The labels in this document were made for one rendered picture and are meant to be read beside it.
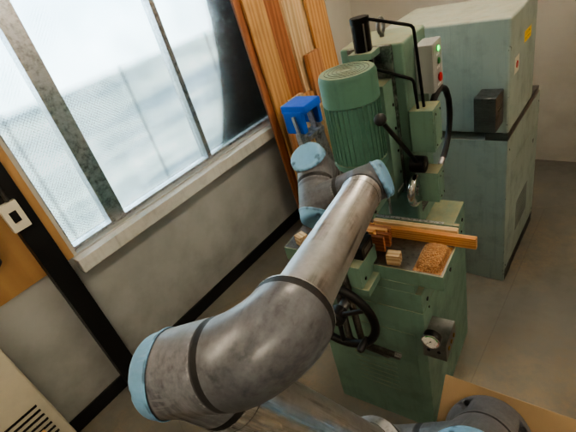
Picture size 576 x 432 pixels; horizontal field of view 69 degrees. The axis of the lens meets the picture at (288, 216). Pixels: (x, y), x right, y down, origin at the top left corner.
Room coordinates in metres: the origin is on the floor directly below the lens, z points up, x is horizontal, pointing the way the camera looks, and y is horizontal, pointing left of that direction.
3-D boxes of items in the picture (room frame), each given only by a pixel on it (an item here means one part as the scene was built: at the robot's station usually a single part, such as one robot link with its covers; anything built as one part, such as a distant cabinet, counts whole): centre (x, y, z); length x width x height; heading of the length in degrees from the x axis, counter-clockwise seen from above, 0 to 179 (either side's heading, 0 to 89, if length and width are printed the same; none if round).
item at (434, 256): (1.02, -0.41, 0.92); 0.14 x 0.09 x 0.04; 139
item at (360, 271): (1.10, -0.16, 0.91); 0.15 x 0.14 x 0.09; 49
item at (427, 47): (1.39, -0.60, 1.40); 0.10 x 0.06 x 0.16; 139
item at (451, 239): (1.23, -0.31, 0.92); 0.67 x 0.02 x 0.04; 49
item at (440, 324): (0.97, -0.39, 0.58); 0.12 x 0.08 x 0.08; 139
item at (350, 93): (1.24, -0.29, 1.35); 0.18 x 0.18 x 0.31
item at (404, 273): (1.17, -0.21, 0.87); 0.61 x 0.30 x 0.06; 49
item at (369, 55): (1.35, -0.38, 1.54); 0.08 x 0.08 x 0.17; 49
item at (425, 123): (1.31, -0.54, 1.23); 0.09 x 0.08 x 0.15; 139
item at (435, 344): (0.91, -0.34, 0.65); 0.06 x 0.04 x 0.08; 49
